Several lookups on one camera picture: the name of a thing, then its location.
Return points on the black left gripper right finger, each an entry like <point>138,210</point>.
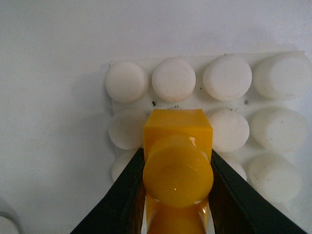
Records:
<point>237,208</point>

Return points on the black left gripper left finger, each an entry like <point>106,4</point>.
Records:
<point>121,210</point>

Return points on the yellow two-stud toy block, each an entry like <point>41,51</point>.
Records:
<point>177,175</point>

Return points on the white studded base plate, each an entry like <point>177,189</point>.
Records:
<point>259,106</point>

